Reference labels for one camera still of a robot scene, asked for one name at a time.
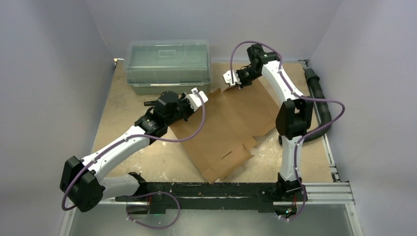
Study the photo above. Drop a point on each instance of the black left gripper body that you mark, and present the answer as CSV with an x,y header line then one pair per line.
x,y
184,110

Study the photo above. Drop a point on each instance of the brown cardboard box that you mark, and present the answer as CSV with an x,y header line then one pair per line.
x,y
238,142

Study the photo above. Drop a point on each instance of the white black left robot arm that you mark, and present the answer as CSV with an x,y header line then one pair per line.
x,y
84,181

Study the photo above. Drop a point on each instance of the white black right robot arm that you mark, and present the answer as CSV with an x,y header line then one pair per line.
x,y
294,117

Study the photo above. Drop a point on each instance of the red black marker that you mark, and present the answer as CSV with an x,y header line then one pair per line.
x,y
150,103

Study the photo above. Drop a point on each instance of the clear plastic storage bin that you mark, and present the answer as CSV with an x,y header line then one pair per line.
x,y
155,66

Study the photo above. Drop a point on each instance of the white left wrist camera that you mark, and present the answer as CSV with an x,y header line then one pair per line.
x,y
196,98

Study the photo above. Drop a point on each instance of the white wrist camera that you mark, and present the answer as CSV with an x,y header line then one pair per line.
x,y
231,78
196,98

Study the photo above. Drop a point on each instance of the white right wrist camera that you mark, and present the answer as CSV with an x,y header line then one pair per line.
x,y
231,78

